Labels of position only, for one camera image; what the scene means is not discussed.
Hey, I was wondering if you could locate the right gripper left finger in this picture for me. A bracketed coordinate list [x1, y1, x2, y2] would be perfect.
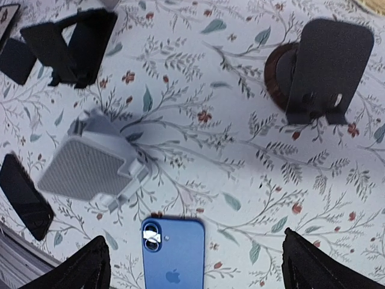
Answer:
[23, 235, 111, 289]

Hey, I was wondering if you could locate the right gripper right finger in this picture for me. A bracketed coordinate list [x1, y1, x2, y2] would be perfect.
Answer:
[282, 228, 384, 289]

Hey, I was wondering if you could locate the blue smartphone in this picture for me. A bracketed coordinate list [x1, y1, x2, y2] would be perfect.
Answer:
[141, 217, 205, 289]

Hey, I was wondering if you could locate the round wooden base phone stand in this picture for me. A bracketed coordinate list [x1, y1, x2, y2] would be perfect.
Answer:
[263, 18, 374, 125]

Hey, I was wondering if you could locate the black smartphone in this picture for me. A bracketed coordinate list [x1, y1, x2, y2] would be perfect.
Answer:
[1, 38, 37, 85]
[1, 153, 54, 241]

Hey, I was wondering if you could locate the grey white phone stand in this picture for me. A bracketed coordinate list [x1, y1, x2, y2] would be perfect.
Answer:
[36, 108, 152, 212]

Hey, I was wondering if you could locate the black folding phone stand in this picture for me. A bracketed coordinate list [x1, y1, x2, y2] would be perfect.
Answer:
[20, 8, 118, 89]

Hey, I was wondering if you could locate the black smartphone front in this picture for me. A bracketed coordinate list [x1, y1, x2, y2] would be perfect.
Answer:
[1, 153, 54, 241]

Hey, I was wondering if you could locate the floral table mat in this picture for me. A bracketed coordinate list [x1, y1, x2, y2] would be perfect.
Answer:
[1, 1, 384, 288]

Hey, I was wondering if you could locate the floral square coaster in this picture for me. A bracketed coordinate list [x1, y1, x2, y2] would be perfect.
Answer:
[0, 4, 20, 46]

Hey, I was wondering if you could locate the woven bamboo tray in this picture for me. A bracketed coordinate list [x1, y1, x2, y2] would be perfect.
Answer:
[354, 0, 385, 16]

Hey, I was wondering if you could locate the front aluminium rail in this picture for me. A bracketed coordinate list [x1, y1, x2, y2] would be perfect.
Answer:
[1, 224, 61, 288]

